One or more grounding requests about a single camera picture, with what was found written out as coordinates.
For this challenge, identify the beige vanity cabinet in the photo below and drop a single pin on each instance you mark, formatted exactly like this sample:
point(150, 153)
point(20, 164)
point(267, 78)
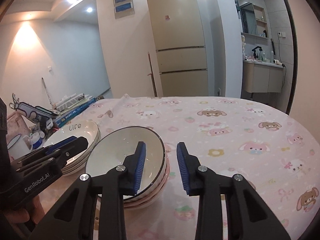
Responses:
point(262, 78)

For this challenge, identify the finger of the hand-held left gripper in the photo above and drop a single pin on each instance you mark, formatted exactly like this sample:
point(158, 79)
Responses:
point(60, 143)
point(76, 146)

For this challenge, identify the white bowl with pink print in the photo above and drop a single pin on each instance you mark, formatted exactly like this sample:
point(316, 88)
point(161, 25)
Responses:
point(150, 200)

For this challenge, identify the dark door frame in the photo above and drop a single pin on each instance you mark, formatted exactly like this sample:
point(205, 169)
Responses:
point(292, 55)

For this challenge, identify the stack of books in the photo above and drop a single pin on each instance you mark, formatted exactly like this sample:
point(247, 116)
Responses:
point(75, 110)

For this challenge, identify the white mug with blue rim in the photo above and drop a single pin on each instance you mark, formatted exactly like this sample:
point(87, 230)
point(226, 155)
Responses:
point(20, 145)

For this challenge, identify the bathroom mirror cabinet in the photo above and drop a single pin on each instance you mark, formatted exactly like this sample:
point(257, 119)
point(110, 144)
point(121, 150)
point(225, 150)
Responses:
point(250, 17)

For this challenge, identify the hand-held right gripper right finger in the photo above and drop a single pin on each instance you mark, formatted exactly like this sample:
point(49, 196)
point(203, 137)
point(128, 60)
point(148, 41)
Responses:
point(182, 167)

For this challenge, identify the white bowl with black rim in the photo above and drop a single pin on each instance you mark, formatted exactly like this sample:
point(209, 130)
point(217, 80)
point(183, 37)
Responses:
point(117, 145)

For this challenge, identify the pink cartoon printed tablecloth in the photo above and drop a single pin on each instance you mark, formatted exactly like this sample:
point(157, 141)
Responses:
point(225, 155)

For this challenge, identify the pink fridge magnet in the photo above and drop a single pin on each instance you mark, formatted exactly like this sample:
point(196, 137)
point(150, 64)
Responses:
point(167, 17)

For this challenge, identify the blue cartoon pencil case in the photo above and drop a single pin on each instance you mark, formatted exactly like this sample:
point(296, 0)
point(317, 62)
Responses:
point(32, 111)

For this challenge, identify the beige refrigerator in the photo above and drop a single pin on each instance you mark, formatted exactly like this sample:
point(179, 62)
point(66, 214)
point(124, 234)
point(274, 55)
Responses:
point(175, 42)

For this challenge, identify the person's left hand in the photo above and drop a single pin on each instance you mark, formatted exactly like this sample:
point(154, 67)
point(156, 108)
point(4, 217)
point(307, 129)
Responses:
point(15, 216)

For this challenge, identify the white hair dryer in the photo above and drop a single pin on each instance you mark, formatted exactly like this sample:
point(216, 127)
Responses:
point(278, 62)

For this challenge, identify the pink dotted bag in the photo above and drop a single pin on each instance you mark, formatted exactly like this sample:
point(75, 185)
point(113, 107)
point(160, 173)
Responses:
point(17, 125)

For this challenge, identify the white wall outlet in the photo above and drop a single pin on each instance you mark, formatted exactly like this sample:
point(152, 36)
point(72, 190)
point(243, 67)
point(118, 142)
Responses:
point(281, 34)

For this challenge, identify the white charger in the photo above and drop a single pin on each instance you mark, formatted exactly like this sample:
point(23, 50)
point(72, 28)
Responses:
point(48, 124)

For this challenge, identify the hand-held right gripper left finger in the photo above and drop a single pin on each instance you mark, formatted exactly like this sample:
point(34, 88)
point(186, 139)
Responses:
point(140, 167)

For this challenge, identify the grey electrical panel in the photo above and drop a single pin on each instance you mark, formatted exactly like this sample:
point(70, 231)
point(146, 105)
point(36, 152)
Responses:
point(123, 3)

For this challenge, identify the black faucet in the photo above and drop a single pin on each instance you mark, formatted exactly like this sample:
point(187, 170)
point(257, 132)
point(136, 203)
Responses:
point(255, 52)

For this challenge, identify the carrot print bowl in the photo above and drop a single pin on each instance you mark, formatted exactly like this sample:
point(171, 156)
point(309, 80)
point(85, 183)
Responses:
point(167, 172)

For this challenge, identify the small white and blue jar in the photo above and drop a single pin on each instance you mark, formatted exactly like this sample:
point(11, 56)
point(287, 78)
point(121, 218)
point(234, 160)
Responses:
point(37, 141)

